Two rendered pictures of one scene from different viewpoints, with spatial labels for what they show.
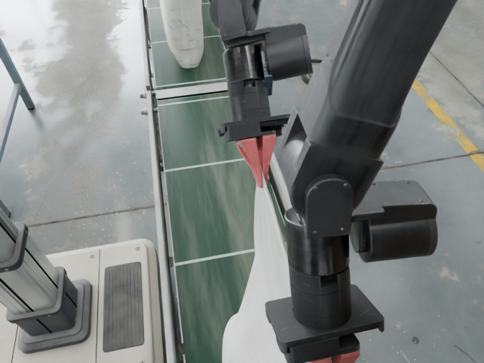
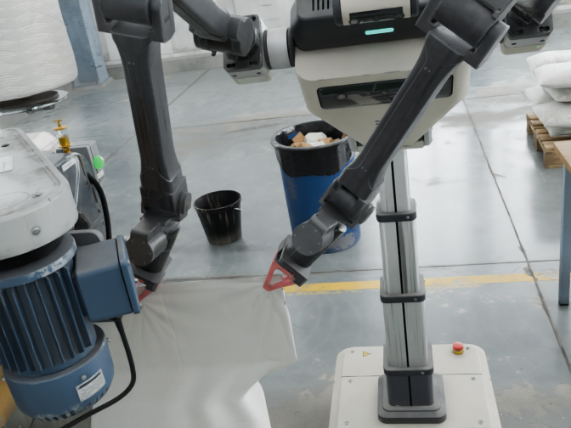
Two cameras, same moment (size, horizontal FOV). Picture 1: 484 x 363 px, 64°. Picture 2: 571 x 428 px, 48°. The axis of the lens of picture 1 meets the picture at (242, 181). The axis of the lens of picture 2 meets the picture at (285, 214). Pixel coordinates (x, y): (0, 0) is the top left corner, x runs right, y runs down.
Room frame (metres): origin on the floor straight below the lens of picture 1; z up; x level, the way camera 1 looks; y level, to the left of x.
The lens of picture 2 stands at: (0.86, -1.00, 1.69)
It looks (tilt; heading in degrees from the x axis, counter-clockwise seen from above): 24 degrees down; 114
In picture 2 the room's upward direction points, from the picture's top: 9 degrees counter-clockwise
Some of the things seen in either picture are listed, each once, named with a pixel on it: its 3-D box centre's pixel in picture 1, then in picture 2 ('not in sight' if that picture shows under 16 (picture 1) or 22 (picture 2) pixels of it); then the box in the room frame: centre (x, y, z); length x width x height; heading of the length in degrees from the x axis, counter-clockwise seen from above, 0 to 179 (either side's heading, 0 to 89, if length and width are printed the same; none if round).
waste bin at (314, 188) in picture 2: not in sight; (320, 187); (-0.30, 2.18, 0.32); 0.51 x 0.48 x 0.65; 102
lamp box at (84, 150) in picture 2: not in sight; (81, 164); (-0.08, 0.07, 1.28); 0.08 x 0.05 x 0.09; 12
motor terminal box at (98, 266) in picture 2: not in sight; (110, 284); (0.27, -0.34, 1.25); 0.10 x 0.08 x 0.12; 127
